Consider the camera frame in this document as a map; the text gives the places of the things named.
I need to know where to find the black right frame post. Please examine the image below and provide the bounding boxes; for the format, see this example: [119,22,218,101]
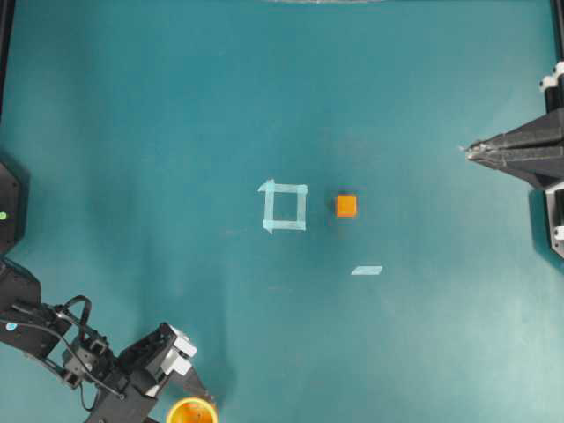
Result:
[551,0,564,62]

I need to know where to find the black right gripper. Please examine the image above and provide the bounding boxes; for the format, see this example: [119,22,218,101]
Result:
[457,61,564,259]

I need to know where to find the orange plastic cup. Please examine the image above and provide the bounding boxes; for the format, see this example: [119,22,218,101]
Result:
[166,397,219,423]

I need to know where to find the light blue tape square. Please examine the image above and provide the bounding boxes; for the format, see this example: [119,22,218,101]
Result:
[257,179,308,234]

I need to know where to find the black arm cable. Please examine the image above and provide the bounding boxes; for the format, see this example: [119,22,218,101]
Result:
[8,295,129,412]

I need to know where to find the black frame post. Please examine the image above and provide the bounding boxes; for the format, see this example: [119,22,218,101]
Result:
[0,0,16,107]
[551,0,564,62]

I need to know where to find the small orange cube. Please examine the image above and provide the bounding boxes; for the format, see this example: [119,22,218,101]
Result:
[336,194,358,218]

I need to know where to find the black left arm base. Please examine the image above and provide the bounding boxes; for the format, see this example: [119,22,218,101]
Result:
[1,151,30,256]

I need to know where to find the light blue tape strip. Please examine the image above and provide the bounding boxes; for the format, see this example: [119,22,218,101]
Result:
[351,265,383,276]

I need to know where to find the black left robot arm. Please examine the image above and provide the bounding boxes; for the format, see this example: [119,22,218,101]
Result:
[1,259,212,422]

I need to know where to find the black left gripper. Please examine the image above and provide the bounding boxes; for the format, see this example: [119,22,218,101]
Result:
[86,323,215,422]

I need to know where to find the black left frame post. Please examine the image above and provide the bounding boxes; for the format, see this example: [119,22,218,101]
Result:
[0,0,16,107]

